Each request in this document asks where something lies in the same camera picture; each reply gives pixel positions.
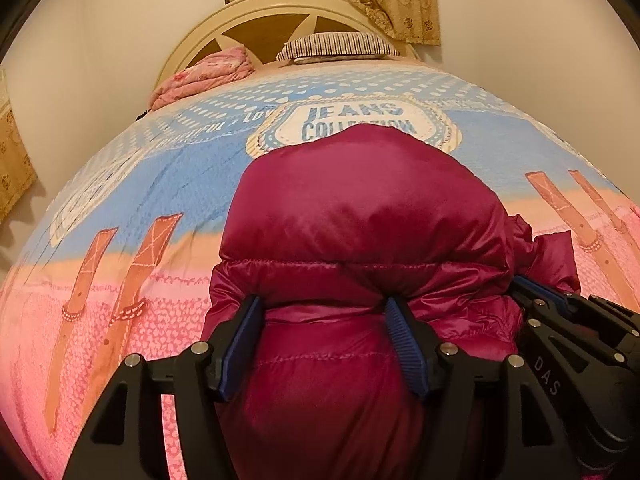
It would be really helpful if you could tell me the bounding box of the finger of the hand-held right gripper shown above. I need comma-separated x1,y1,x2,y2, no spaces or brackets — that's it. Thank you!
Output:
507,274,581,319

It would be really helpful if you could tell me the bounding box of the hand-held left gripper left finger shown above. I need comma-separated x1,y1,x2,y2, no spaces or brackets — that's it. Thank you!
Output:
64,294,264,480

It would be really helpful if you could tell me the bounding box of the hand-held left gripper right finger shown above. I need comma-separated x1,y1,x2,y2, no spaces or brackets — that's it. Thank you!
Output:
384,296,576,480

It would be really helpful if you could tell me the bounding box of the magenta down jacket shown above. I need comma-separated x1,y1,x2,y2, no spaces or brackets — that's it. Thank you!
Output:
200,125,582,480

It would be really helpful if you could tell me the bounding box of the blue and pink printed blanket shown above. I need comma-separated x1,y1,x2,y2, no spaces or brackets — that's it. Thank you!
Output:
0,57,640,480

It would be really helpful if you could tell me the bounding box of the folded pink quilt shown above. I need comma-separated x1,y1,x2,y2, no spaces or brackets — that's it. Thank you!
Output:
150,46,259,111

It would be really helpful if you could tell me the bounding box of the beige patterned curtain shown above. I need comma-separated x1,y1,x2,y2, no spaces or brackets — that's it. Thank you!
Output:
0,67,39,224
210,0,444,46

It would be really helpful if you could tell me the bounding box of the striped pillow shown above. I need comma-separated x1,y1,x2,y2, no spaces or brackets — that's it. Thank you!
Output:
276,31,401,65

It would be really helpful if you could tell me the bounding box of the cream wooden headboard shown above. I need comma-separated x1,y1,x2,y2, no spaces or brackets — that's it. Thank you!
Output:
155,0,422,97

